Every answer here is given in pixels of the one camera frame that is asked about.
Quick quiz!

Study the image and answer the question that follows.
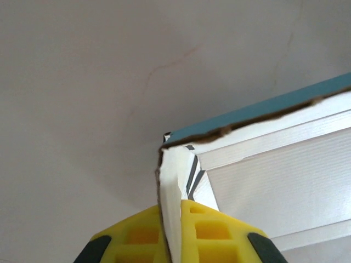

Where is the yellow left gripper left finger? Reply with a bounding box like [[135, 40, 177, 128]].
[[71, 205, 173, 263]]

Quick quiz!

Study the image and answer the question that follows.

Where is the teal paper box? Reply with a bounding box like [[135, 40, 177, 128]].
[[155, 71, 351, 263]]

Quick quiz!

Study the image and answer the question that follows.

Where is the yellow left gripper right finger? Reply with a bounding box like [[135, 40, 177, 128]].
[[178, 200, 288, 263]]

